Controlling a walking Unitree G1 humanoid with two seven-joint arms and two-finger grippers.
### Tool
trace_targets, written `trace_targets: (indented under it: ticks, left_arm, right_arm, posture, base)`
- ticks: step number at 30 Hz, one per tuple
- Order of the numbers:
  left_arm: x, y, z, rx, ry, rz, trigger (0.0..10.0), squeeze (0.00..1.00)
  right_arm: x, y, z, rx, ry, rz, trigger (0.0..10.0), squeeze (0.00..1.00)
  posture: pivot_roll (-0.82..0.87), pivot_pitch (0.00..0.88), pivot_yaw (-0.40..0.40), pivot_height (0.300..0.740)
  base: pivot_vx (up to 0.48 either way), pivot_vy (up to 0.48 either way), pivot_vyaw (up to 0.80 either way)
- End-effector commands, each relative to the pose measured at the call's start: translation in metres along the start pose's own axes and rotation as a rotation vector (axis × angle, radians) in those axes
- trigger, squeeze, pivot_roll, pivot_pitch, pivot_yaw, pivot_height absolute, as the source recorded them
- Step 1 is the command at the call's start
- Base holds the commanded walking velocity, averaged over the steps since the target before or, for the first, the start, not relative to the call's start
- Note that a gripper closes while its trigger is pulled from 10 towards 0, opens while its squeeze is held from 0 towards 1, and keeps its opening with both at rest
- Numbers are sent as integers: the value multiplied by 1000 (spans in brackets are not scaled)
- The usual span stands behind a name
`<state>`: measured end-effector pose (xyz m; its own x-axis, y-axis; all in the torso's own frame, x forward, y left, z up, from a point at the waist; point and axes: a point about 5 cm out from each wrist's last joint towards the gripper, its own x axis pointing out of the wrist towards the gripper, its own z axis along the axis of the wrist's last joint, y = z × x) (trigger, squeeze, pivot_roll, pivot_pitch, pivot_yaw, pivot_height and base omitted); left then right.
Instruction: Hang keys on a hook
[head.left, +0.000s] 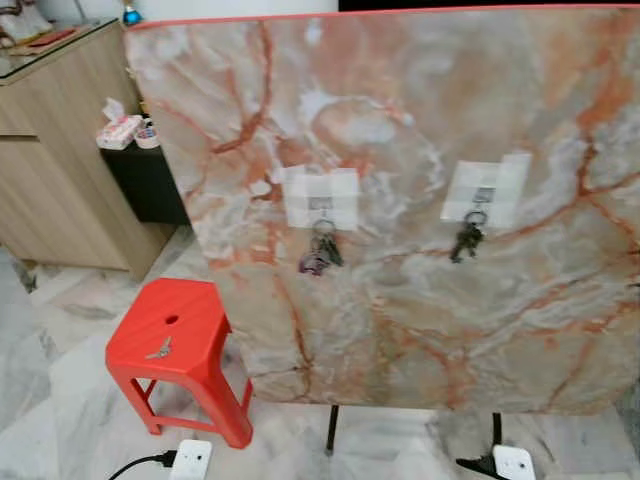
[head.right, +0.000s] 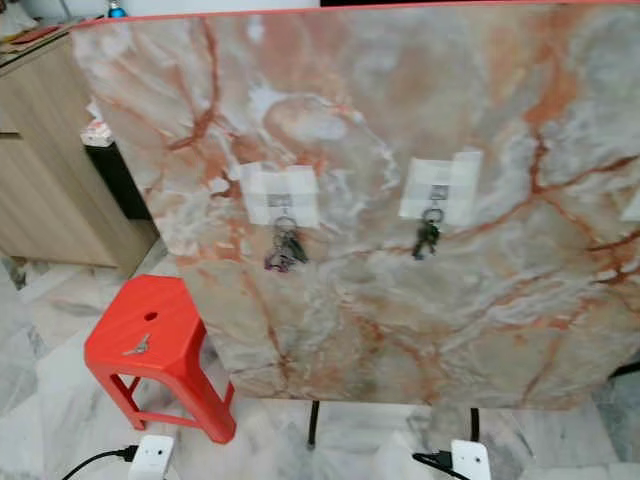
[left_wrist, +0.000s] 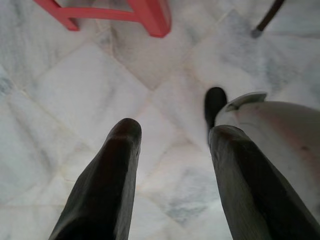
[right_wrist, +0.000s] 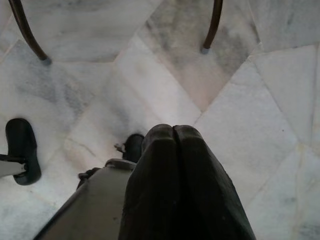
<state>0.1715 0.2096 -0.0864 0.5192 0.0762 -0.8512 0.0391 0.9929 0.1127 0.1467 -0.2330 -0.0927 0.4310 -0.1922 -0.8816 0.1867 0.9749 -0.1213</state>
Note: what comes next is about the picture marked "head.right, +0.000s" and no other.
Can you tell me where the black power cable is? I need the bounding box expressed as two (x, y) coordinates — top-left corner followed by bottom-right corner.
(60, 445), (139, 480)

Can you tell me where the black television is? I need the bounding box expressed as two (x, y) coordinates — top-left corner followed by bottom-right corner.
(320, 0), (640, 7)

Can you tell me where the flat red book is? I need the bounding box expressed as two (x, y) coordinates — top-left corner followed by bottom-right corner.
(15, 25), (63, 43)

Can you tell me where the key bunch with purple tag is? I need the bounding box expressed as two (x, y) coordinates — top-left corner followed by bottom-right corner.
(264, 213), (309, 273)

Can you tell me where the pink white tissue pack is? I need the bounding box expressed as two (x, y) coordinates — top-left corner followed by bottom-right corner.
(80, 100), (113, 148)

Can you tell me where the pink marble board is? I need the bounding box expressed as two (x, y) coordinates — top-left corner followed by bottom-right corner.
(70, 0), (640, 411)

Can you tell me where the black power plug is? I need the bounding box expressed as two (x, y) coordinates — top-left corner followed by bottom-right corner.
(412, 450), (456, 471)

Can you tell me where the black low console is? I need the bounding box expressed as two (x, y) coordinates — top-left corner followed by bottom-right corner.
(84, 143), (151, 221)

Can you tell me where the red plastic stool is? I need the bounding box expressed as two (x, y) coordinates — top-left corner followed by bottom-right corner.
(84, 275), (237, 444)

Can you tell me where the dark key bunch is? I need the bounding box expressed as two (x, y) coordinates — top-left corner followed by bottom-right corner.
(412, 205), (445, 261)

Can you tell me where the light wooden cabinet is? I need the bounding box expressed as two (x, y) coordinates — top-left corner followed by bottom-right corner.
(0, 25), (159, 269)

